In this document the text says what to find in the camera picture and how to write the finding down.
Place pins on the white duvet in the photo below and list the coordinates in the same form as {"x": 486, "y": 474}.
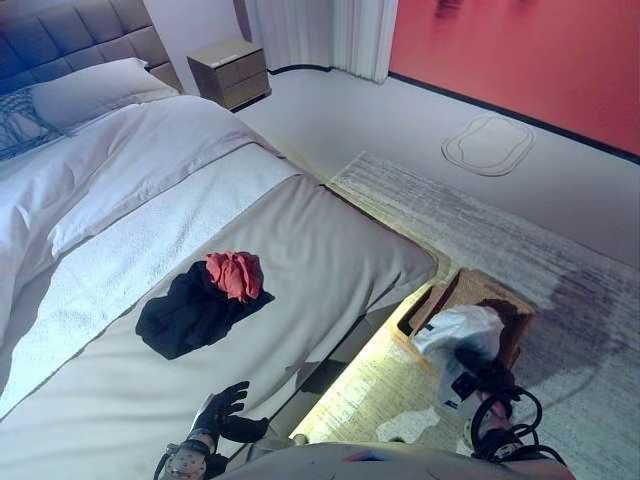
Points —
{"x": 150, "y": 145}

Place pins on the white oval floor mat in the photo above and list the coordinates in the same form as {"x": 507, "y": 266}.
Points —
{"x": 487, "y": 145}

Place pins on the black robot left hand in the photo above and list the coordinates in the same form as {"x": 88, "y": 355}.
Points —
{"x": 220, "y": 415}

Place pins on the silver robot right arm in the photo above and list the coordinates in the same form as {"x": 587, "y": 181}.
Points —
{"x": 505, "y": 440}

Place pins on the brown two-drawer nightstand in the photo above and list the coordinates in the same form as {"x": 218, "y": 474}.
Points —
{"x": 232, "y": 75}

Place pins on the white pleated curtain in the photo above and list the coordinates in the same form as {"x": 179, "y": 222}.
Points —
{"x": 325, "y": 35}

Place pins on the padded brown headboard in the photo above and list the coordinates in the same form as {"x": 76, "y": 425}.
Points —
{"x": 90, "y": 30}

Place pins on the black garment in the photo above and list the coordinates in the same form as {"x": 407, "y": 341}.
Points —
{"x": 195, "y": 315}

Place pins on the silver robot left leg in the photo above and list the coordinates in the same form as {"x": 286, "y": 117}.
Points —
{"x": 299, "y": 440}

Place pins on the bed with white bedding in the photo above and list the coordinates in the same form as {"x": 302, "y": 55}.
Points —
{"x": 325, "y": 260}

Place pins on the grey robot torso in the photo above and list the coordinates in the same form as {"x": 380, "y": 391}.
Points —
{"x": 375, "y": 462}

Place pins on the white garment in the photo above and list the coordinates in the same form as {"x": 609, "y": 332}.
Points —
{"x": 460, "y": 325}

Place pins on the grey streaked rug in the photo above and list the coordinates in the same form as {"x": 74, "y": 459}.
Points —
{"x": 500, "y": 235}

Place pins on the white pillow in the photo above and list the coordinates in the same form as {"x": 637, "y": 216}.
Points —
{"x": 95, "y": 92}

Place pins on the patterned grey cushion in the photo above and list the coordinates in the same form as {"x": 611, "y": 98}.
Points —
{"x": 17, "y": 125}

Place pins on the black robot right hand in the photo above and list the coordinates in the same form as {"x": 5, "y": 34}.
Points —
{"x": 487, "y": 377}

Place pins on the woven wicker basket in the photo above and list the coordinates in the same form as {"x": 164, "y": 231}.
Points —
{"x": 480, "y": 290}

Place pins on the white textured bedspread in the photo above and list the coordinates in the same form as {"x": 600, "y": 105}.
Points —
{"x": 150, "y": 225}

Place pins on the red garment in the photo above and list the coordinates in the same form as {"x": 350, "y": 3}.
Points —
{"x": 235, "y": 275}

